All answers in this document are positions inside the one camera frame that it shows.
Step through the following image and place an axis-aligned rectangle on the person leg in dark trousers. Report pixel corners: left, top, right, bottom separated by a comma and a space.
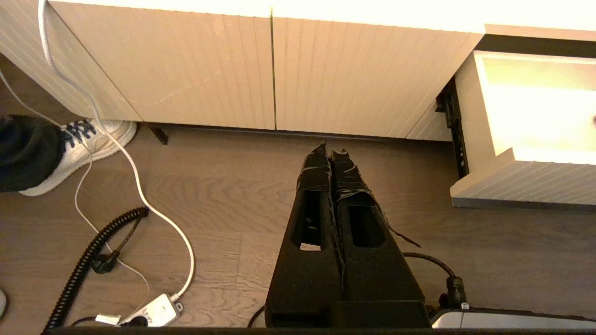
0, 115, 63, 193

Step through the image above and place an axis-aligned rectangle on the white low cabinet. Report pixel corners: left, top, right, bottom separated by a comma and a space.
0, 0, 596, 142

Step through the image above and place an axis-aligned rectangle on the white black left wrist device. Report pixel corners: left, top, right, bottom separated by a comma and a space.
431, 305, 596, 329

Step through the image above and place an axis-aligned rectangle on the white drawer with dark handle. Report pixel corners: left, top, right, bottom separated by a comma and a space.
449, 49, 596, 212

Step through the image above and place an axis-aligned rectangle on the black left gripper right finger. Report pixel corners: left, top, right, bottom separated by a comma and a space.
330, 149, 432, 327

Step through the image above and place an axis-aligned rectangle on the thin white charging cable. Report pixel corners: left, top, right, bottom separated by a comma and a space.
0, 70, 149, 291

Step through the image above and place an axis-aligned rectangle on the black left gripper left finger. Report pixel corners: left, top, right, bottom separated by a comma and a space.
264, 141, 346, 327

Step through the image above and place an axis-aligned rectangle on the thick white power cable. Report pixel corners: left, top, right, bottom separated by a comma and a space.
37, 0, 195, 303

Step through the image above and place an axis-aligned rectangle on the black coiled cable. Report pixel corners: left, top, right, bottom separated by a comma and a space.
42, 206, 149, 333

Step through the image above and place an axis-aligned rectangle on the white sneaker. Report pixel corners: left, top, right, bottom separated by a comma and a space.
19, 119, 138, 197

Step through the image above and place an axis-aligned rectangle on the black left wrist cable plug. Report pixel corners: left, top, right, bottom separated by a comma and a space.
403, 251, 467, 308

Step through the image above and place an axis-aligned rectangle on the black drawer slide rail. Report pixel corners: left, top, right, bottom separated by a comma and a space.
434, 77, 470, 180

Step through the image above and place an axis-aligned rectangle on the black floor cable loop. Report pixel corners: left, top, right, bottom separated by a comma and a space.
247, 304, 267, 328

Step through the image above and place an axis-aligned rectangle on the black plug with thin cable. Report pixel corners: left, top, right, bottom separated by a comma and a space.
91, 218, 142, 274

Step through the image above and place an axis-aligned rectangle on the white power strip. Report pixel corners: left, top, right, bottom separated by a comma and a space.
95, 293, 183, 328

